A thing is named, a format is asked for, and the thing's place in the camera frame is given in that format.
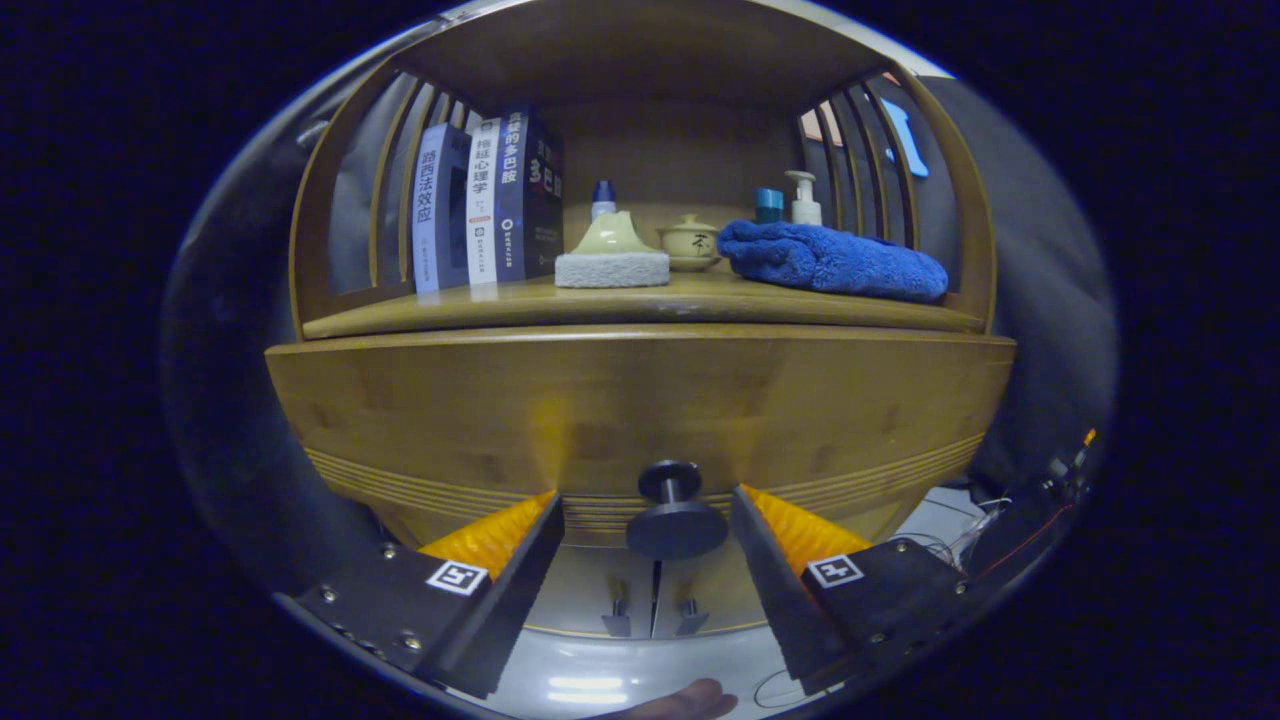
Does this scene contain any light blue-grey book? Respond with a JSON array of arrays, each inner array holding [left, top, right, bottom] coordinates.
[[412, 122, 471, 295]]

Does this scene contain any white book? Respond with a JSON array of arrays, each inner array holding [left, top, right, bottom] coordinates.
[[465, 117, 501, 287]]

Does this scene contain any black device with orange tip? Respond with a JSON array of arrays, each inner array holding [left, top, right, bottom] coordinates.
[[965, 428, 1101, 591]]

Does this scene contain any tangle of floor cables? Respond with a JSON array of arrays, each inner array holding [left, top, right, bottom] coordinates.
[[915, 495, 1013, 571]]

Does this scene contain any wooden drawer with black knob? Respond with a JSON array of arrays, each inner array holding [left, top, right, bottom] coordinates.
[[264, 322, 1017, 561]]

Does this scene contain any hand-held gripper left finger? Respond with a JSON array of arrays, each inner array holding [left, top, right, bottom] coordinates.
[[273, 489, 567, 700]]

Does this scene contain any white pump bottle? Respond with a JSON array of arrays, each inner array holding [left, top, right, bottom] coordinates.
[[784, 170, 823, 227]]

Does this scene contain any beige lidded tea cup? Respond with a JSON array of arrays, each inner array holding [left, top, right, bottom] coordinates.
[[656, 213, 723, 273]]

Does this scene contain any folded blue towel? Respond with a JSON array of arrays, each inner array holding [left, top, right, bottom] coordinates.
[[716, 220, 950, 304]]

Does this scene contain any dark blue book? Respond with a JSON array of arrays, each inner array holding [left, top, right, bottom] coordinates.
[[494, 107, 564, 283]]

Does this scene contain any wooden cabinet door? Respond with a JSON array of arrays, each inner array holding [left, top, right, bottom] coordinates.
[[520, 545, 656, 636], [650, 545, 791, 636]]

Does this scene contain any wooden countertop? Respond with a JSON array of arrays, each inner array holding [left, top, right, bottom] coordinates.
[[302, 270, 986, 341]]

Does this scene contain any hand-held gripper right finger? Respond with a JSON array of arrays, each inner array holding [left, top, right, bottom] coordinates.
[[730, 484, 971, 697]]

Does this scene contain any wooden cabinet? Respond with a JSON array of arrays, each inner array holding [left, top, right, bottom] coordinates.
[[264, 0, 1017, 641]]

